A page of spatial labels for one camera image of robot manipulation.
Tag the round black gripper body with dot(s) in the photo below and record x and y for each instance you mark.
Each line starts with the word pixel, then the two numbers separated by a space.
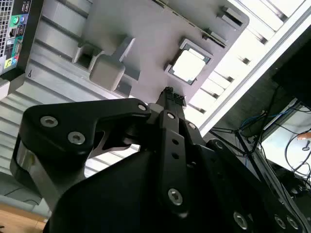
pixel 116 199

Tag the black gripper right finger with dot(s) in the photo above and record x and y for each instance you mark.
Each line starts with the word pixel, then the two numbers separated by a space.
pixel 243 184

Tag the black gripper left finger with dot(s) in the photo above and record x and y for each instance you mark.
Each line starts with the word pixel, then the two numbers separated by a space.
pixel 73 116

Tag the silver square CPU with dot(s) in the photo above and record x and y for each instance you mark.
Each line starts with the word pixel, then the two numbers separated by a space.
pixel 188 64

